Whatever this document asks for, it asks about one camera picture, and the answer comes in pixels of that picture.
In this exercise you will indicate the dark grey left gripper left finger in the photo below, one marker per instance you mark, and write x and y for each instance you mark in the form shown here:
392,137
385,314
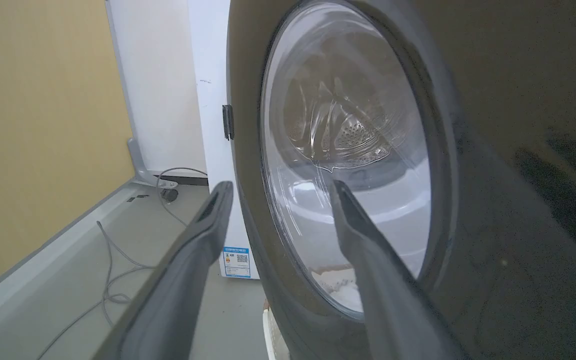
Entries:
178,280

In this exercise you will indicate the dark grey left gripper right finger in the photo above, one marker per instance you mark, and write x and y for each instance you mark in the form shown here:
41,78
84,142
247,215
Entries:
393,300

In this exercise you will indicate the dark washing machine door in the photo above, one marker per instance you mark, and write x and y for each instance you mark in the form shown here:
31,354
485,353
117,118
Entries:
493,175

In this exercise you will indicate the white washing machine body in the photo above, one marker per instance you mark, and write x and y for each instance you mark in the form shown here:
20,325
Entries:
213,125

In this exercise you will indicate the black door latch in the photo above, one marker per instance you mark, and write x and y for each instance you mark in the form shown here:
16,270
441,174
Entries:
227,122

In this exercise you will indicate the blue energy label sticker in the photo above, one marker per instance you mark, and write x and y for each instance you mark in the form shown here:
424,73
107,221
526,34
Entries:
236,262

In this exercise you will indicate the white laundry basket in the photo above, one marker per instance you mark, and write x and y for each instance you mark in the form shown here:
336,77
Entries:
274,335

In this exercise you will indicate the white panel with grey foot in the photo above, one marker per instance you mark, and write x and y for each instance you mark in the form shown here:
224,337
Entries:
160,90

